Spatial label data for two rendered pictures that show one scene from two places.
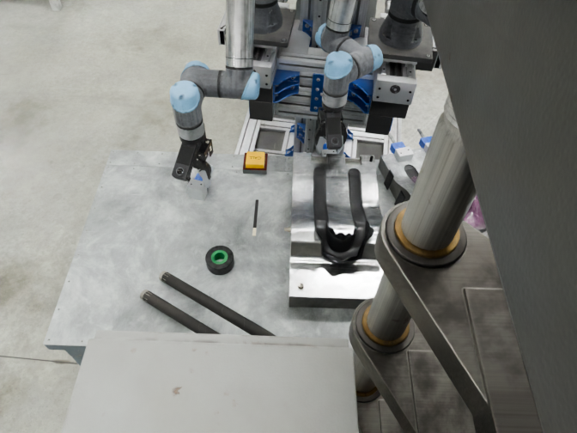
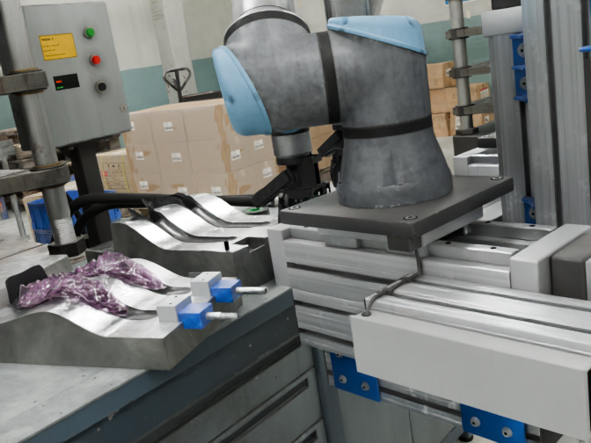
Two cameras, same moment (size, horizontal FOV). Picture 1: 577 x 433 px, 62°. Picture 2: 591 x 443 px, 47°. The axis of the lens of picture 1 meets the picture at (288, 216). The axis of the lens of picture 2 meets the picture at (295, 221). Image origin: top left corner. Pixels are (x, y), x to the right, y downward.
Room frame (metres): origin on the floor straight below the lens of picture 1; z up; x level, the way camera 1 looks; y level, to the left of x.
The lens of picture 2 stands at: (2.02, -1.12, 1.24)
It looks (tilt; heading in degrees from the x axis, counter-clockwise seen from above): 14 degrees down; 132
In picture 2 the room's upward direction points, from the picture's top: 9 degrees counter-clockwise
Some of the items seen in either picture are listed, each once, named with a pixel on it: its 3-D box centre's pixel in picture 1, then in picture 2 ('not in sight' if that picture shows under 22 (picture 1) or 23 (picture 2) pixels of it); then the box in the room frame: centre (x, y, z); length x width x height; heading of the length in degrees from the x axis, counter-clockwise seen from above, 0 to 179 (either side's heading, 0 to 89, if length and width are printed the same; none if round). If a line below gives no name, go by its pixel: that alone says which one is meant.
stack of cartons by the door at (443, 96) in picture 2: not in sight; (453, 98); (-1.74, 6.17, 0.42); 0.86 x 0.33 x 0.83; 177
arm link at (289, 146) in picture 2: (333, 95); (293, 144); (1.16, -0.12, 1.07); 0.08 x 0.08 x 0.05
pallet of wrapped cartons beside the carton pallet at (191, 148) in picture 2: not in sight; (200, 158); (-2.37, 2.76, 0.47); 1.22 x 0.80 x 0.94; 1
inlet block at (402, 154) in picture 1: (397, 147); (231, 290); (1.17, -0.36, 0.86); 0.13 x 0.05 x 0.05; 18
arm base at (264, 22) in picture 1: (261, 9); not in sight; (1.59, 0.13, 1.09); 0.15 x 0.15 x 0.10
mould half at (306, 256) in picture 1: (336, 220); (194, 236); (0.85, -0.14, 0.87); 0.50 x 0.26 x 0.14; 1
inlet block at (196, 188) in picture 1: (203, 179); not in sight; (1.02, 0.28, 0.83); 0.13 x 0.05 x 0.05; 166
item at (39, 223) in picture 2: not in sight; (74, 210); (-2.59, 1.62, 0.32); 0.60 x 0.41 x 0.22; 3
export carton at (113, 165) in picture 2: not in sight; (132, 170); (-3.53, 2.89, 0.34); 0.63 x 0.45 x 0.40; 177
